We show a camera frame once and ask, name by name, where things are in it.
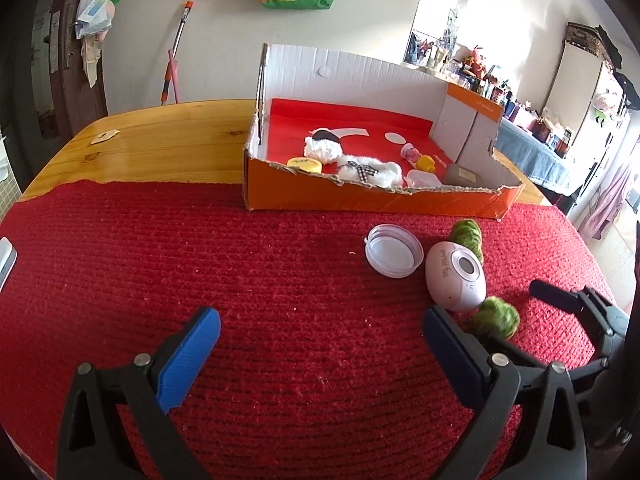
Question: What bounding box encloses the green fuzzy ball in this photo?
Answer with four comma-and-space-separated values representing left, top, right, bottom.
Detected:
472, 296, 521, 339
448, 219, 484, 264

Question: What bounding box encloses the clear round plastic lid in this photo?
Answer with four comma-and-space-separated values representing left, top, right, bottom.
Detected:
363, 224, 424, 280

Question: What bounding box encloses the pink and yellow small toy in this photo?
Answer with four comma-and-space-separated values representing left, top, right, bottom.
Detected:
400, 143, 436, 174

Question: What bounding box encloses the white fluffy scrunchie with bow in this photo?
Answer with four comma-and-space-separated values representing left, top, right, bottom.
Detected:
336, 155, 402, 188

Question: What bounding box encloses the yellow round tin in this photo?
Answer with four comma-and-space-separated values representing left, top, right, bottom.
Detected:
286, 157, 323, 174

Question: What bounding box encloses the pink curtain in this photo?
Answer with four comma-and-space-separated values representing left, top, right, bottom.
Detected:
578, 162, 631, 242

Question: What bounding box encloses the blue covered side table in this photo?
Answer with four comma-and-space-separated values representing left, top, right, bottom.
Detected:
495, 118, 587, 196

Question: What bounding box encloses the red knitted table cloth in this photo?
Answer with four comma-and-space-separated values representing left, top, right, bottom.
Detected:
0, 179, 622, 480

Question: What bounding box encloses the white grey rectangular device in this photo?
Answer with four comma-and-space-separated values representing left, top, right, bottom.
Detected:
0, 237, 17, 290

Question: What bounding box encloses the white wardrobe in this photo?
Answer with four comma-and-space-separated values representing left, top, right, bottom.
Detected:
542, 42, 626, 196

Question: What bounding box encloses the small beige tag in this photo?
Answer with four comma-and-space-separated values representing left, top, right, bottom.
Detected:
90, 129, 119, 145

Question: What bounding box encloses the orange white cardboard box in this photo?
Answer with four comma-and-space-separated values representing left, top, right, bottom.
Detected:
243, 44, 523, 220

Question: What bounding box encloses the dark wooden door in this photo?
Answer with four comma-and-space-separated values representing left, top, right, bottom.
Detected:
32, 0, 107, 141

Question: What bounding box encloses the mop with orange tip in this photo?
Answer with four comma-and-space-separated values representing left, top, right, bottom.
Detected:
160, 0, 193, 106

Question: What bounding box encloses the plastic bag on door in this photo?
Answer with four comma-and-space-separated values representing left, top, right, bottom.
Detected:
75, 0, 115, 39

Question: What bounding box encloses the wall mirror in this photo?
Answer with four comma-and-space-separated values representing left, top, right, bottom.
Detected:
404, 0, 468, 70

